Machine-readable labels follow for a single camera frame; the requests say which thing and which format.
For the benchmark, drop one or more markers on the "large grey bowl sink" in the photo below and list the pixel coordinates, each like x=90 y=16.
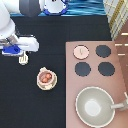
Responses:
x=93 y=107

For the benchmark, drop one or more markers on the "blue patterned cloth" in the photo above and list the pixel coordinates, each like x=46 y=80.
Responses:
x=86 y=8

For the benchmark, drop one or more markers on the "cream round plate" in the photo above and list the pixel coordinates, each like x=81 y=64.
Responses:
x=39 y=83

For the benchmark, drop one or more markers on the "pink toy stove top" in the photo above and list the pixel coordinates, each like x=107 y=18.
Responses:
x=114 y=85

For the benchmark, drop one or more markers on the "pink pot lid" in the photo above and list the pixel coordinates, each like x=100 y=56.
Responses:
x=81 y=52

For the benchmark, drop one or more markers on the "black burner disc front right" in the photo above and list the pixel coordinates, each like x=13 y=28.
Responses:
x=106 y=69

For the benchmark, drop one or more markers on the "cream toy spatula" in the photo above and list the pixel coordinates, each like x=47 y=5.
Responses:
x=23 y=60

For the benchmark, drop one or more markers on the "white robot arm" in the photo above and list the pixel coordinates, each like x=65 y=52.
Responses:
x=7 y=25

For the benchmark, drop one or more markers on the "white and blue gripper body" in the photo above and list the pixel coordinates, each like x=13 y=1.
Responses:
x=16 y=46

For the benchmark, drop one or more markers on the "black burner disc back right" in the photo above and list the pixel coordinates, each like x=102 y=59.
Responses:
x=103 y=51

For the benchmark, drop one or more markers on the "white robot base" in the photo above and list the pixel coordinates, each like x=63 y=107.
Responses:
x=55 y=7

